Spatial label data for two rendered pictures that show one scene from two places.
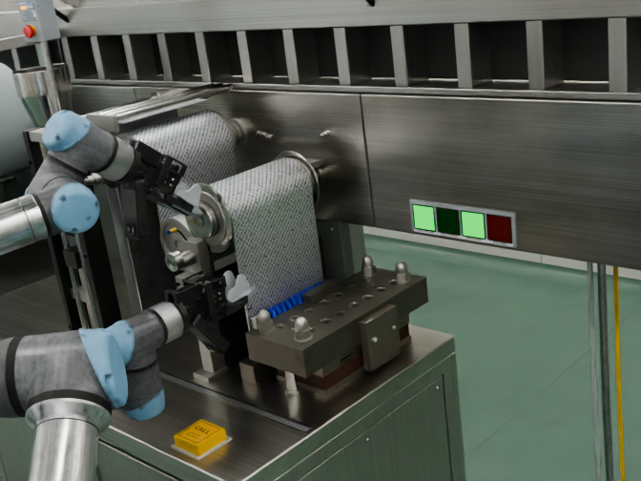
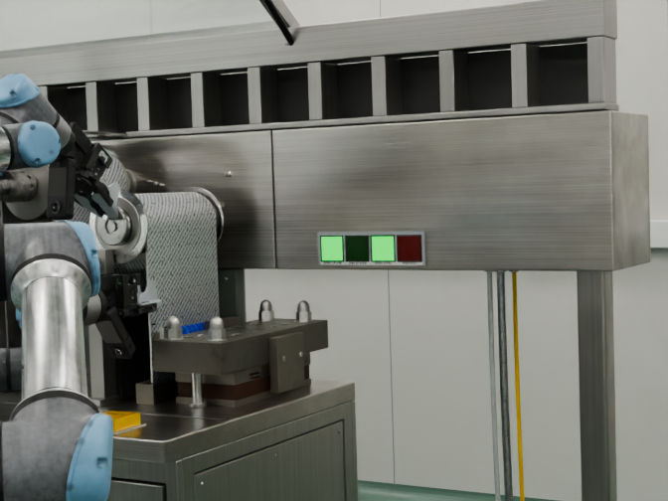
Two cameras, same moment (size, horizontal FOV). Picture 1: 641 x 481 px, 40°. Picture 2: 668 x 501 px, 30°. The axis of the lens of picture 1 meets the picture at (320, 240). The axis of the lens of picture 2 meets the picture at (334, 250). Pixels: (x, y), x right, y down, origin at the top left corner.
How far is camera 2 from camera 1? 1.00 m
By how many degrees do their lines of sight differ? 22
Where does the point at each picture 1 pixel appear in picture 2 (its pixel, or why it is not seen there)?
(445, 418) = (343, 472)
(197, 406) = not seen: hidden behind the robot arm
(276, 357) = (187, 360)
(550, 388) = not seen: outside the picture
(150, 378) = not seen: hidden behind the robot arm
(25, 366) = (15, 239)
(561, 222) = (469, 235)
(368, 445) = (276, 462)
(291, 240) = (194, 267)
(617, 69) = (519, 86)
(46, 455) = (45, 299)
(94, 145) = (42, 108)
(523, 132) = (434, 151)
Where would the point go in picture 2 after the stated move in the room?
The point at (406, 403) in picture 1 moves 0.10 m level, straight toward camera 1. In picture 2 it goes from (311, 433) to (319, 443)
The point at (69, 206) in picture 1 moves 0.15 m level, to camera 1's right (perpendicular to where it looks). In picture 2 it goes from (37, 136) to (128, 134)
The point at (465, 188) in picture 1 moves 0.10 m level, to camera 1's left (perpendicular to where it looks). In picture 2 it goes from (377, 213) to (329, 215)
